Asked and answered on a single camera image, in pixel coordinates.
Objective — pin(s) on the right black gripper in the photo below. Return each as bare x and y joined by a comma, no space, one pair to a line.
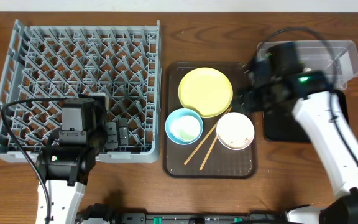
253,98

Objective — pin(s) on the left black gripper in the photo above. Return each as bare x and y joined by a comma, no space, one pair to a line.
111,135

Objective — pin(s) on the white bowl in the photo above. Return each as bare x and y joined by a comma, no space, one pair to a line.
235,131

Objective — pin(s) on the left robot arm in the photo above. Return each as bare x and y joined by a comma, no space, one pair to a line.
70,155

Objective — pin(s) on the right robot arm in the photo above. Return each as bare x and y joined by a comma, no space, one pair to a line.
339,160

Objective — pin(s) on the black waste tray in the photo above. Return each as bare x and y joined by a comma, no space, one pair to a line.
278,127

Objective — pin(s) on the grey dishwasher rack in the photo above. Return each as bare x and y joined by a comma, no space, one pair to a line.
44,63

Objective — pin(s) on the yellow plate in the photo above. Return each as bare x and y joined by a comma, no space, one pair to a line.
206,91

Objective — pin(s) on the clear plastic bin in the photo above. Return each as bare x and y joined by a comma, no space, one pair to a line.
314,56

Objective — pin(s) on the left wooden chopstick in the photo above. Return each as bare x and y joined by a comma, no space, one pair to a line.
205,138

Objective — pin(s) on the wooden chopstick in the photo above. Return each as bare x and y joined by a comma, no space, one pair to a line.
208,153
205,138

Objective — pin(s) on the light blue bowl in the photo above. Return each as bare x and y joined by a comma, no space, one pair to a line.
178,114

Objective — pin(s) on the right wooden chopstick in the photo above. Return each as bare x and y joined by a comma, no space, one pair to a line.
208,153

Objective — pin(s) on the brown plastic tray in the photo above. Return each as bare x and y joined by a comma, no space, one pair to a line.
222,162

